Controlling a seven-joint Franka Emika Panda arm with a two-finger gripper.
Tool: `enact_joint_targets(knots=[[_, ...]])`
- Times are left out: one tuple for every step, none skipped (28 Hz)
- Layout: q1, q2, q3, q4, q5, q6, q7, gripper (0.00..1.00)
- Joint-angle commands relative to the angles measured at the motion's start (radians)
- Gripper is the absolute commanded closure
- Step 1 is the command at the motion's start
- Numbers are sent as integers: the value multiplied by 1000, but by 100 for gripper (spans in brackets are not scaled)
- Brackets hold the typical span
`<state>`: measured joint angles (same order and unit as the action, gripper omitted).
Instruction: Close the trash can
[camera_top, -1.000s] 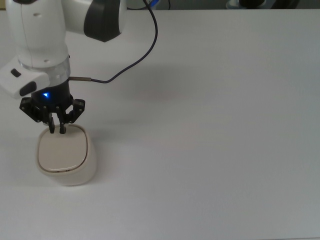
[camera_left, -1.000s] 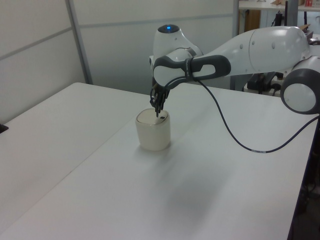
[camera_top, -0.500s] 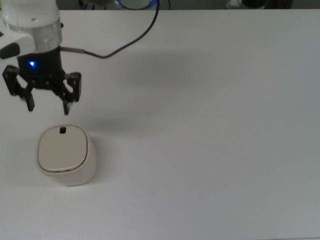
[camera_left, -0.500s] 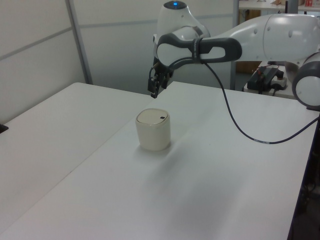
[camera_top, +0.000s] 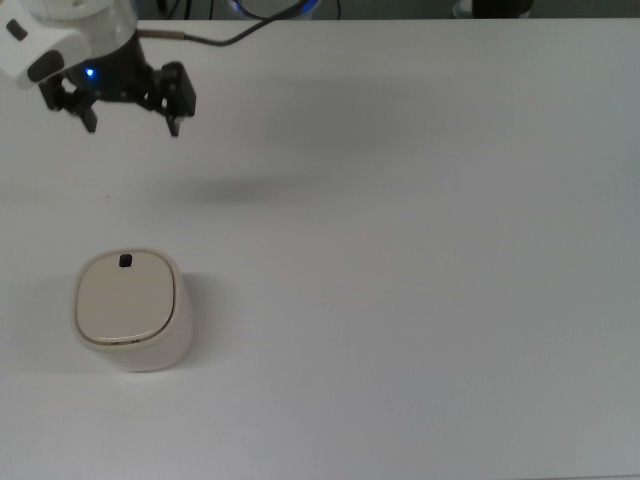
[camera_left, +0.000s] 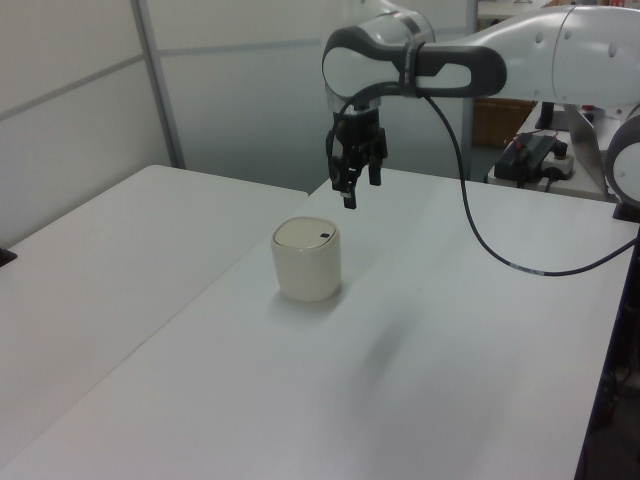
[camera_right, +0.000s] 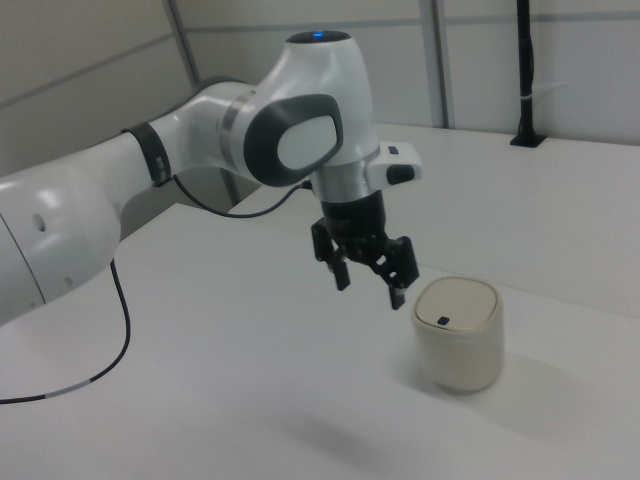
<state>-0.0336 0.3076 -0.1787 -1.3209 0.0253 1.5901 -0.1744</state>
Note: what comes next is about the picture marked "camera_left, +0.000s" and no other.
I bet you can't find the brown cardboard box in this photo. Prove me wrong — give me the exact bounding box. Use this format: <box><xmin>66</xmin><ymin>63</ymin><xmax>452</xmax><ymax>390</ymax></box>
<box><xmin>472</xmin><ymin>97</ymin><xmax>534</xmax><ymax>149</ymax></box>

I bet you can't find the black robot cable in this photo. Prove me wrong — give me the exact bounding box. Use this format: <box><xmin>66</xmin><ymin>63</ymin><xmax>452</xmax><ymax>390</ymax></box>
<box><xmin>422</xmin><ymin>92</ymin><xmax>639</xmax><ymax>277</ymax></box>

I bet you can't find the cream trash can lid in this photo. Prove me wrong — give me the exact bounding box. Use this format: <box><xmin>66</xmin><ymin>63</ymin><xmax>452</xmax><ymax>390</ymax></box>
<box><xmin>276</xmin><ymin>217</ymin><xmax>337</xmax><ymax>253</ymax></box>

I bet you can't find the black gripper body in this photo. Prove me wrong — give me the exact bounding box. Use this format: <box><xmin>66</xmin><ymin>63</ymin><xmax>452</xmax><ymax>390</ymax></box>
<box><xmin>332</xmin><ymin>108</ymin><xmax>383</xmax><ymax>162</ymax></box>

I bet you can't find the small cream trash can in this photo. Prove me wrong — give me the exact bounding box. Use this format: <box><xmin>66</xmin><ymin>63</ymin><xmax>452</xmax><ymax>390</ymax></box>
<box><xmin>270</xmin><ymin>216</ymin><xmax>344</xmax><ymax>304</ymax></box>

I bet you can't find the grey partition frame post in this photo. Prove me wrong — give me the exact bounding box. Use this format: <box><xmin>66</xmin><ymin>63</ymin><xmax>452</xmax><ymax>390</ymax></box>
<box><xmin>133</xmin><ymin>0</ymin><xmax>187</xmax><ymax>170</ymax></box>

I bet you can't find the black power supply unit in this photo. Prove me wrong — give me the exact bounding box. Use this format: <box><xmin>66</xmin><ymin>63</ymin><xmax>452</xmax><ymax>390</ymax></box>
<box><xmin>494</xmin><ymin>132</ymin><xmax>569</xmax><ymax>189</ymax></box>

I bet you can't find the grey emergency stop box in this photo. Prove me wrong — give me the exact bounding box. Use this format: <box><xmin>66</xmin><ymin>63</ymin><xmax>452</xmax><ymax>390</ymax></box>
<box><xmin>542</xmin><ymin>142</ymin><xmax>576</xmax><ymax>183</ymax></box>

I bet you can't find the grey metal plate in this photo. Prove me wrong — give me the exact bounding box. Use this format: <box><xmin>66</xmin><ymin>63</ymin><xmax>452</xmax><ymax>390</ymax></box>
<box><xmin>563</xmin><ymin>104</ymin><xmax>612</xmax><ymax>197</ymax></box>

